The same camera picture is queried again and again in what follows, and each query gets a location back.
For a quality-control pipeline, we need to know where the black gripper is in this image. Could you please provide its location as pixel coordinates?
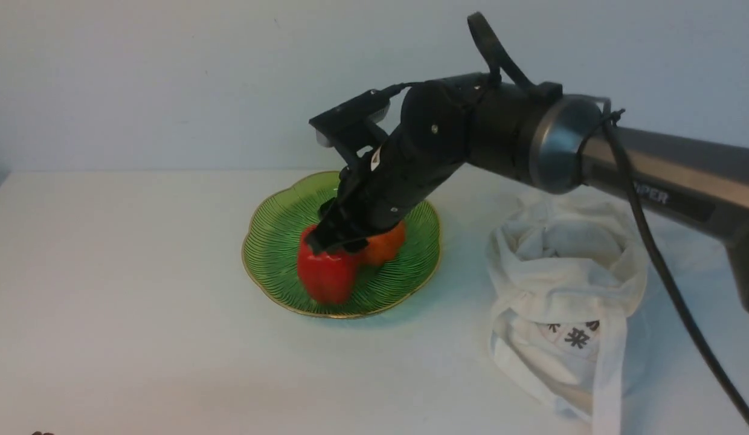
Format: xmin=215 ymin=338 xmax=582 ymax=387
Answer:
xmin=304 ymin=79 xmax=472 ymax=254

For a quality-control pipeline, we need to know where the black cable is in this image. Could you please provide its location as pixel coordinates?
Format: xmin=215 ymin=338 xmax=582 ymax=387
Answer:
xmin=467 ymin=11 xmax=749 ymax=433

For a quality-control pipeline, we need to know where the orange round fruit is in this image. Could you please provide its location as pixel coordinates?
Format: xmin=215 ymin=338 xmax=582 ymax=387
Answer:
xmin=362 ymin=221 xmax=406 ymax=267

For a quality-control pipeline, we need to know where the white cloth bag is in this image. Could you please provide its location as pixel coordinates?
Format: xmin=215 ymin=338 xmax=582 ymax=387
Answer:
xmin=485 ymin=191 xmax=649 ymax=434

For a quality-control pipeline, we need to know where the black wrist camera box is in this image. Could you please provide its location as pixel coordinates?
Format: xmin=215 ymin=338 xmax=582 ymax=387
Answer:
xmin=309 ymin=90 xmax=391 ymax=164

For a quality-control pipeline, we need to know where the green ribbed glass plate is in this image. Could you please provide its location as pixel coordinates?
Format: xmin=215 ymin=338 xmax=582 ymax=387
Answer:
xmin=242 ymin=171 xmax=443 ymax=319

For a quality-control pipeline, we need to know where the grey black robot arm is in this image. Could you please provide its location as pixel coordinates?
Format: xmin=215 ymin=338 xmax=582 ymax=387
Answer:
xmin=308 ymin=72 xmax=749 ymax=313

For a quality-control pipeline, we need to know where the red bell pepper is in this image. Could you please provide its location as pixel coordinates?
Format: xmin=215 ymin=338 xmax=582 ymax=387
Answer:
xmin=297 ymin=225 xmax=363 ymax=306

